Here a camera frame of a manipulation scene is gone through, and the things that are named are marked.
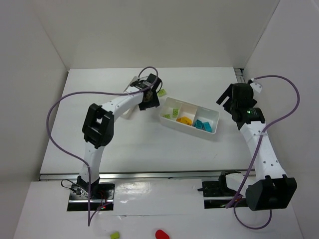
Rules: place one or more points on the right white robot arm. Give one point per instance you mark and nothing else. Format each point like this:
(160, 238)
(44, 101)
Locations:
(272, 188)

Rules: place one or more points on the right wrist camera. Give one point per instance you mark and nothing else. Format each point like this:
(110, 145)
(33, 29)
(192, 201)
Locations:
(257, 88)

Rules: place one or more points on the yellow lego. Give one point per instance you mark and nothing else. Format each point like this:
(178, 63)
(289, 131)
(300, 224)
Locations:
(185, 120)

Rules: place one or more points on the red piece outside front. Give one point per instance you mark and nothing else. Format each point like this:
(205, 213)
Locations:
(160, 234)

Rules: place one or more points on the aluminium rail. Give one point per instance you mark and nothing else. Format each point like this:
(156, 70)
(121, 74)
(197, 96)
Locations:
(252, 134)
(140, 175)

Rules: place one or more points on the white divided tray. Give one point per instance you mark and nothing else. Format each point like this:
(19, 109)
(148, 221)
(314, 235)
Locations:
(135, 97)
(191, 111)

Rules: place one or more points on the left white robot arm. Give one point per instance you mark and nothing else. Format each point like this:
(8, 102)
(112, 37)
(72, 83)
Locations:
(98, 127)

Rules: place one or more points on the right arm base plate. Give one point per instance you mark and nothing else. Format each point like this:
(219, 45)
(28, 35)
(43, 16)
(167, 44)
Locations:
(216, 195)

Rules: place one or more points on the teal lego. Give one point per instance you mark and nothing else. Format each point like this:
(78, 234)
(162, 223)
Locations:
(198, 124)
(206, 127)

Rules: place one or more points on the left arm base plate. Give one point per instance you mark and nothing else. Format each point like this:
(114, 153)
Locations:
(104, 196)

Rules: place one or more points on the green lego outside front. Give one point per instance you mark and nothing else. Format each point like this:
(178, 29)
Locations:
(115, 235)

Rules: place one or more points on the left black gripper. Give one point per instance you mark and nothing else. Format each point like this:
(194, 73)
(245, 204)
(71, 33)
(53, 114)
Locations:
(149, 101)

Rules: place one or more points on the aluminium front rail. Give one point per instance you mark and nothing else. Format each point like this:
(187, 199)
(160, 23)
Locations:
(140, 175)

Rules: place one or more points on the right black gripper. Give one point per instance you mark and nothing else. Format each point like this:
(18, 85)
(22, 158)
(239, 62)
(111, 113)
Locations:
(225, 95)

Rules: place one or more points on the aluminium right rail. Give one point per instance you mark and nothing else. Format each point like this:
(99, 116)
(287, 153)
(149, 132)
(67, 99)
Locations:
(252, 134)

